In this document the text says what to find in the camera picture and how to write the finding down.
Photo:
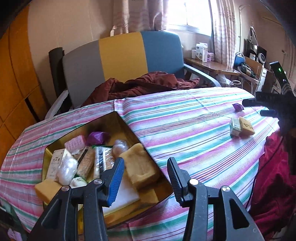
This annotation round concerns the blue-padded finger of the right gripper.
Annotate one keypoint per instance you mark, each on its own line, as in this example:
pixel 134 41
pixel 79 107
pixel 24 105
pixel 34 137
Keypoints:
pixel 269 113

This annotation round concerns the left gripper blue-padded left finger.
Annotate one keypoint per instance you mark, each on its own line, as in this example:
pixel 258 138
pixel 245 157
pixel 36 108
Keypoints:
pixel 112 180

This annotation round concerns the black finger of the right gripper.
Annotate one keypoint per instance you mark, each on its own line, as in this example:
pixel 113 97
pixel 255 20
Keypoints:
pixel 253 102

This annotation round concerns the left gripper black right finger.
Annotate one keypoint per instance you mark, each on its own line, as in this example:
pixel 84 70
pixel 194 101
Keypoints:
pixel 179 181

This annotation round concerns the white melamine sponge block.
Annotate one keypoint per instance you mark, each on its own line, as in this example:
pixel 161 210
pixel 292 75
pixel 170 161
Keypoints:
pixel 126 196

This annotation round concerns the green cracker pack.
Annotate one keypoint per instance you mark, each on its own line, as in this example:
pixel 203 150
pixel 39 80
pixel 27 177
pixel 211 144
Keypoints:
pixel 103 160
pixel 86 163

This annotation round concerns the yellow wedge sponge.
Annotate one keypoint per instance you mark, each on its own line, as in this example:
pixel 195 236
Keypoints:
pixel 141 169

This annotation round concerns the white plastic bag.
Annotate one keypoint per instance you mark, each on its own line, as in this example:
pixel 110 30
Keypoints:
pixel 119 147

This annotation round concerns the white fluffy puff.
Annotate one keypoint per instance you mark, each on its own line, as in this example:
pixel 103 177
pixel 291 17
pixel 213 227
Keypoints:
pixel 67 169

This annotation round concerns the pink hair roller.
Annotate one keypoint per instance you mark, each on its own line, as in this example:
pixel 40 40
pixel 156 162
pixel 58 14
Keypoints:
pixel 75 144

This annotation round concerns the white medicine carton box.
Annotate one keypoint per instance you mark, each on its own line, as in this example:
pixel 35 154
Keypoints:
pixel 55 163

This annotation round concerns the yellow cube sponge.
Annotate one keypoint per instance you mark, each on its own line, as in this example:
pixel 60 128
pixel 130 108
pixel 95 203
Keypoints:
pixel 47 189

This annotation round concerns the cream sock ball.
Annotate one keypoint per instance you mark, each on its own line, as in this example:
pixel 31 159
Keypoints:
pixel 78 182

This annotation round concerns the purple origami paper piece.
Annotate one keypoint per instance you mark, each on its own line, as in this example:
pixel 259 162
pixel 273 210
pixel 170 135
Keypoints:
pixel 98 138

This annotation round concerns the small green white carton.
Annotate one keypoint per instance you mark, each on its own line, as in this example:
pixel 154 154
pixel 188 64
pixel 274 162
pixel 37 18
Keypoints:
pixel 235 128

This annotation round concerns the gold rectangular tin box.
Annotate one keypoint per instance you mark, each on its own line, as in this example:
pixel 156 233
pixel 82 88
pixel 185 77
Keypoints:
pixel 143 189

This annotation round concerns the blue bag on desk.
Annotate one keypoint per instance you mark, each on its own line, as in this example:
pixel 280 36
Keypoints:
pixel 238 60

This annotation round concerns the striped pink green bedsheet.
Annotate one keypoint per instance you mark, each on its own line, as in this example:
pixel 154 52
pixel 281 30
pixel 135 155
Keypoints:
pixel 190 125

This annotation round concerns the black speaker and electronics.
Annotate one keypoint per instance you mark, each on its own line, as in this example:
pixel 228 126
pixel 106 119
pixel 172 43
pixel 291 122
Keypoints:
pixel 253 49

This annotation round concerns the wooden side desk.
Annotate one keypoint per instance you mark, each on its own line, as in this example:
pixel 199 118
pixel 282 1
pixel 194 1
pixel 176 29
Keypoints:
pixel 213 68

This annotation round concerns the white product boxes on desk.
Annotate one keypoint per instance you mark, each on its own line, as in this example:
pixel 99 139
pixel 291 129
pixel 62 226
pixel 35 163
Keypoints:
pixel 201 53

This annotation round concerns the maroon crumpled cloth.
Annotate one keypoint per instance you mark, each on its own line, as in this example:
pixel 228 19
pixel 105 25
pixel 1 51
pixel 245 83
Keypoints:
pixel 153 82

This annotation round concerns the red cloth at edge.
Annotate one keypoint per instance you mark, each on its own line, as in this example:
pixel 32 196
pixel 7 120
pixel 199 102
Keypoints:
pixel 273 198

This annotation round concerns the grey yellow blue armchair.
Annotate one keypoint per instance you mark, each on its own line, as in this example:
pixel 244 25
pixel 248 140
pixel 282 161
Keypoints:
pixel 123 57

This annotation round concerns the pink patterned curtain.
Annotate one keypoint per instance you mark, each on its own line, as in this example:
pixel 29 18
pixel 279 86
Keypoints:
pixel 135 16

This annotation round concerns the orange wooden wall panel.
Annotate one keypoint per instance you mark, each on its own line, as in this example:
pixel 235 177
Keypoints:
pixel 23 102

